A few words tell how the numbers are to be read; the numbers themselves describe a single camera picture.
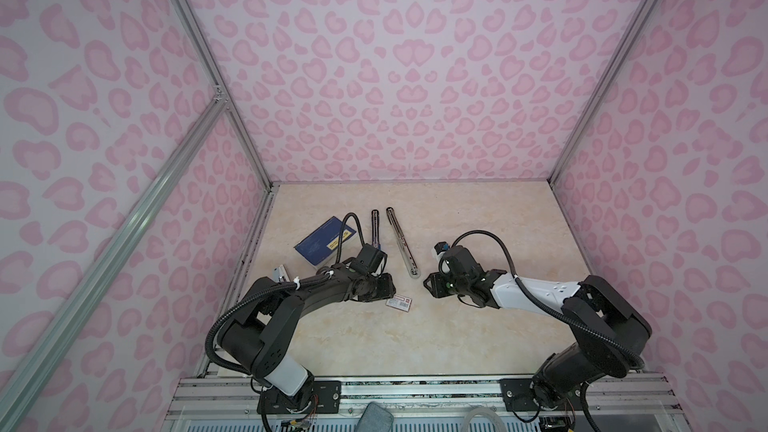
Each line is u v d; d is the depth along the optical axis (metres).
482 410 0.72
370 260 0.72
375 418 0.68
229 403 0.73
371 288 0.76
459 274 0.72
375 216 1.07
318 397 0.72
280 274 0.93
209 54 0.84
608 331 0.45
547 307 0.48
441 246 0.82
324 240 1.03
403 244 1.01
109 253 0.56
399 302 0.88
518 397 0.72
